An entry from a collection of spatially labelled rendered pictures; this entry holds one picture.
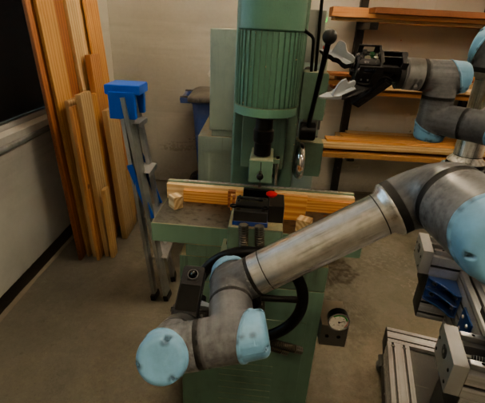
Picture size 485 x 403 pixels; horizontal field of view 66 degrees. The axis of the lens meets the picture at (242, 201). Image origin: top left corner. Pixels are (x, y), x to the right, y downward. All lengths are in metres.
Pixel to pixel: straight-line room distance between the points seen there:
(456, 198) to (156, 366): 0.47
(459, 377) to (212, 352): 0.62
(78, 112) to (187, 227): 1.39
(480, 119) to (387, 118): 2.73
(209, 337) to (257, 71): 0.68
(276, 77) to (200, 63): 2.50
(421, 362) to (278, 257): 1.26
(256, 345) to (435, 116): 0.71
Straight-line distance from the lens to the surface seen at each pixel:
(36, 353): 2.11
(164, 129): 3.64
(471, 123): 1.01
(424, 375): 1.78
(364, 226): 0.64
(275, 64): 1.01
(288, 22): 1.01
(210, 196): 1.20
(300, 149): 1.24
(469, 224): 0.54
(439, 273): 1.45
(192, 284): 0.76
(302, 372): 1.40
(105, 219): 2.51
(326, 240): 0.64
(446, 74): 1.03
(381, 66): 0.96
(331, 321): 1.17
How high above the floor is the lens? 1.42
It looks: 25 degrees down
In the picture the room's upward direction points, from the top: 3 degrees clockwise
